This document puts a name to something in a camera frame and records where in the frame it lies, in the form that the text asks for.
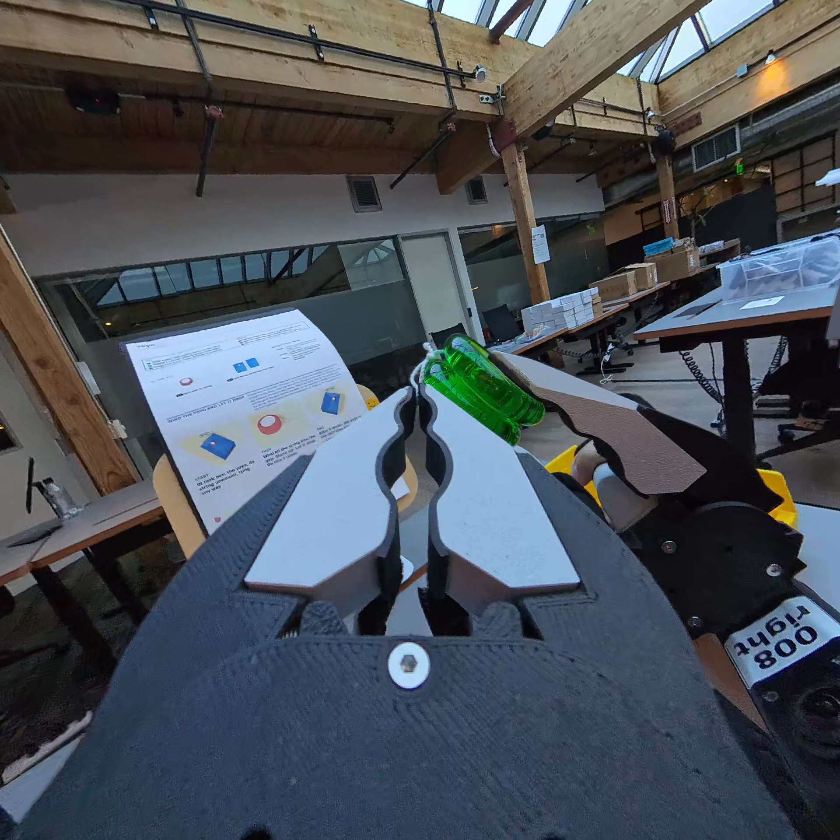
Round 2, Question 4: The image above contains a stack of white boxes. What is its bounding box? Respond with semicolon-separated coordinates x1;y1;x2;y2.
520;290;597;337

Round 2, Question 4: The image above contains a wooden support post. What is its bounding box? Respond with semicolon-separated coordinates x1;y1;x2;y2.
655;154;681;240
500;141;553;306
0;226;140;496

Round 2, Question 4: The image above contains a coiled black cable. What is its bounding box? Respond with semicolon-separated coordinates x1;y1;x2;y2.
678;351;724;406

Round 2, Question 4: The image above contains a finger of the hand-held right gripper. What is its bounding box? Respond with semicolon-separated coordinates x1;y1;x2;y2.
491;351;707;497

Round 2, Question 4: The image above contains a printed instruction sheet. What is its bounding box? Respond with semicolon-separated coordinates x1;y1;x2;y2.
125;308;411;536

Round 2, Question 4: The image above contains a yellow plastic bin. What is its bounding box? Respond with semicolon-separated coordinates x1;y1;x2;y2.
545;445;799;530

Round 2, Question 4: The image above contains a grey office desk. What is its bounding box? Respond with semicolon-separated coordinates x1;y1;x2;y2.
0;481;165;657
632;285;840;460

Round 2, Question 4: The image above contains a long grey desk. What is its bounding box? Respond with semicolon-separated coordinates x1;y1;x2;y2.
492;281;672;368

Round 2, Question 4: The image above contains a green translucent yoyo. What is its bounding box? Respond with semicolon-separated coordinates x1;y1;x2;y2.
422;333;546;447

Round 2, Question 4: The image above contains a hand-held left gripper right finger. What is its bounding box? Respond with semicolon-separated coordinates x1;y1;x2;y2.
419;384;582;636

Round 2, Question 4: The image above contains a grey door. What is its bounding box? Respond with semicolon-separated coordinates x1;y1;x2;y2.
399;231;472;342

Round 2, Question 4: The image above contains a clear plastic storage bin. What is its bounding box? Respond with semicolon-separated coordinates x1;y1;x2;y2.
717;235;840;304

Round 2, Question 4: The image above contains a wooden clipboard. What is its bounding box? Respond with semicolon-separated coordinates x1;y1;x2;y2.
153;384;420;562

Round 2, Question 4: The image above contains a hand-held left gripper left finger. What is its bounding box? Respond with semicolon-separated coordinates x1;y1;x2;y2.
244;386;417;635

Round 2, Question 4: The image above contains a person's right hand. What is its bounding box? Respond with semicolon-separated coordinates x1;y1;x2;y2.
570;441;603;485

